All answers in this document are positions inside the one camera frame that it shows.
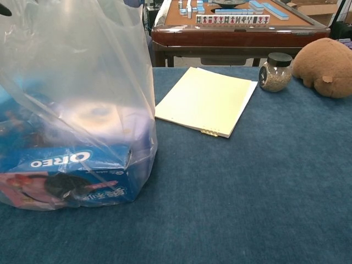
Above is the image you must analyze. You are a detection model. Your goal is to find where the translucent white plastic bag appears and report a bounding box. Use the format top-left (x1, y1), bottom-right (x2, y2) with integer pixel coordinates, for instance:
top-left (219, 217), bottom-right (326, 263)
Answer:
top-left (0, 0), bottom-right (158, 212)

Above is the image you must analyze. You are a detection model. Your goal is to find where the blue Oreo cookie box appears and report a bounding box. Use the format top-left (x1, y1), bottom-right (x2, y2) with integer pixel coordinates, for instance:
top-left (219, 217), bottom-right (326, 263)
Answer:
top-left (0, 145), bottom-right (140, 210)

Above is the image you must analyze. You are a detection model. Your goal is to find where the pale yellow paper stack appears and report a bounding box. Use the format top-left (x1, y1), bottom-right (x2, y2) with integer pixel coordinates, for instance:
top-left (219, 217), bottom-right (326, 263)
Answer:
top-left (154, 66), bottom-right (259, 139)

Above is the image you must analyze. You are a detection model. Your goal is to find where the black round dish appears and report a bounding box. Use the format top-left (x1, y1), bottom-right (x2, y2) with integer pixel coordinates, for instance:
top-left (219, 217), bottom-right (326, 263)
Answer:
top-left (211, 0), bottom-right (248, 8)

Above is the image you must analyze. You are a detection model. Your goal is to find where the row of upright mahjong tiles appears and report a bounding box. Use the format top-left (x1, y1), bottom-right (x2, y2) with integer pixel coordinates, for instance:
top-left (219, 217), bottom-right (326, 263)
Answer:
top-left (195, 14), bottom-right (271, 25)

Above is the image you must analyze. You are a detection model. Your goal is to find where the brown mahjong table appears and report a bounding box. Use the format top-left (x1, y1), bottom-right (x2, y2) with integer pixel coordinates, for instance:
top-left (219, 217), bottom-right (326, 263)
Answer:
top-left (151, 0), bottom-right (331, 68)

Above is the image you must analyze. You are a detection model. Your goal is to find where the long row of blue-backed tiles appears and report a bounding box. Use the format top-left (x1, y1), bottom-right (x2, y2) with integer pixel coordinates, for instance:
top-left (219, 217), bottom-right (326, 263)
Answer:
top-left (248, 0), bottom-right (290, 21)

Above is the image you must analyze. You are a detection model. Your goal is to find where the glass jar with black lid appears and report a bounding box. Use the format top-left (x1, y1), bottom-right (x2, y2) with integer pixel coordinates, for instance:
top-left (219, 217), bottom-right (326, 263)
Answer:
top-left (258, 52), bottom-right (293, 93)

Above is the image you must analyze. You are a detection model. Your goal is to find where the blue felt table cover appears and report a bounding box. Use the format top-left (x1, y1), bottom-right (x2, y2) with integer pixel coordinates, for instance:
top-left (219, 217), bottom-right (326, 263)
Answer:
top-left (0, 65), bottom-right (352, 264)

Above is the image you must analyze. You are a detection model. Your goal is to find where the brown plush toy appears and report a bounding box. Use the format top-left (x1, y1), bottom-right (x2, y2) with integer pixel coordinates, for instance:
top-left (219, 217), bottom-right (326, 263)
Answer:
top-left (291, 37), bottom-right (352, 99)

